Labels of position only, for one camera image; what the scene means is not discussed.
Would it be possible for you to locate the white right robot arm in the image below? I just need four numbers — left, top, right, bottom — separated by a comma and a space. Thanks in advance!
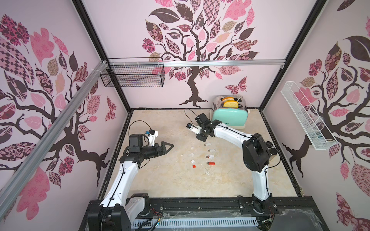
187, 113, 276, 214

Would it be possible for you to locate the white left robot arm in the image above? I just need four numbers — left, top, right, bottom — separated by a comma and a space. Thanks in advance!
87, 141, 174, 231

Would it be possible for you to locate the mint green toaster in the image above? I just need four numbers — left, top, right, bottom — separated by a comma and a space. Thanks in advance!
210, 95, 249, 128

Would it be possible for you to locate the bread slice in toaster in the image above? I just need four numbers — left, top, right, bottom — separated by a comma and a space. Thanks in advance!
221, 97, 239, 108

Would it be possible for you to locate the glass spice jar far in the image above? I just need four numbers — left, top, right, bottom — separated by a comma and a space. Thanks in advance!
266, 141, 273, 149

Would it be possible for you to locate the glass spice jar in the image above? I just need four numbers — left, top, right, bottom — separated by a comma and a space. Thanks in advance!
266, 141, 273, 149
269, 148, 278, 156

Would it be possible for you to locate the glass spice jar near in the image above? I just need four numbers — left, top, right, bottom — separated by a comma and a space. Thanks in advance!
269, 148, 278, 156

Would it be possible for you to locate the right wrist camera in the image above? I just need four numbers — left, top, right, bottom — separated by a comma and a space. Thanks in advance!
187, 123, 201, 135

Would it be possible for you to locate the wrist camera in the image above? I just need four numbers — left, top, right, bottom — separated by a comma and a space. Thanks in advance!
187, 123, 201, 135
145, 129, 159, 146

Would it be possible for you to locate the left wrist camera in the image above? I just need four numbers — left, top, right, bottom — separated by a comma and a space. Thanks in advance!
145, 129, 159, 146

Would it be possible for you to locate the white slotted cable duct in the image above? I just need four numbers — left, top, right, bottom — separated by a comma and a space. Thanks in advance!
142, 217, 258, 229

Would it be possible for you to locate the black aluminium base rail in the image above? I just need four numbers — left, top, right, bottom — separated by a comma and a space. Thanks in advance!
79, 196, 330, 231

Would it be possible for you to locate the black wire basket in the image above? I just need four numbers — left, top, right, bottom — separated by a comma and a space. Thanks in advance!
100, 57, 165, 88

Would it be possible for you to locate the white wire shelf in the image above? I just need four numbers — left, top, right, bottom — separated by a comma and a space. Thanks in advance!
281, 81, 339, 150

